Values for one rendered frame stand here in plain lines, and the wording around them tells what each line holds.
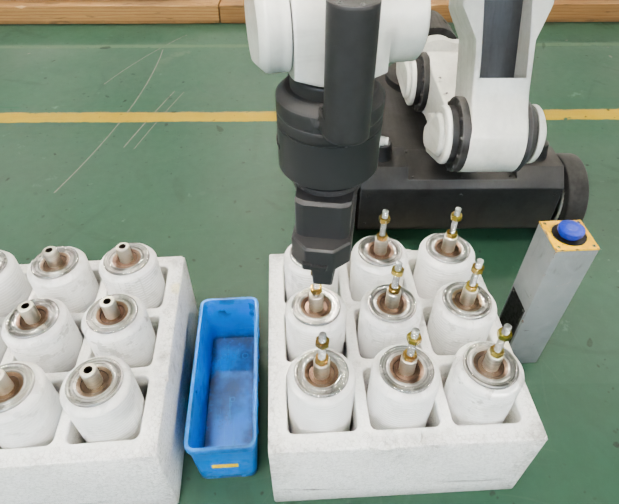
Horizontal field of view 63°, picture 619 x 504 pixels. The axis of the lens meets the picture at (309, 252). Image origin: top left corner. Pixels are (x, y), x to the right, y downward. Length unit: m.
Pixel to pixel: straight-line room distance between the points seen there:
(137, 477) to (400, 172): 0.78
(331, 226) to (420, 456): 0.44
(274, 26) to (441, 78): 0.92
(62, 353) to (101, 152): 0.93
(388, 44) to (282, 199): 1.03
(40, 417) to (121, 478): 0.14
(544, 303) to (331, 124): 0.67
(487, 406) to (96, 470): 0.55
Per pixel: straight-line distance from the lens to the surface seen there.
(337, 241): 0.45
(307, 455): 0.75
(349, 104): 0.35
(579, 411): 1.09
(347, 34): 0.33
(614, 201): 1.60
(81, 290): 0.94
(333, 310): 0.77
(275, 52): 0.37
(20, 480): 0.87
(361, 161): 0.41
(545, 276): 0.90
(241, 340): 1.05
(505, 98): 1.00
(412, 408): 0.72
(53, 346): 0.86
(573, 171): 1.29
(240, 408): 0.97
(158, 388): 0.81
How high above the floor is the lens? 0.85
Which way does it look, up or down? 44 degrees down
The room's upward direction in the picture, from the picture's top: straight up
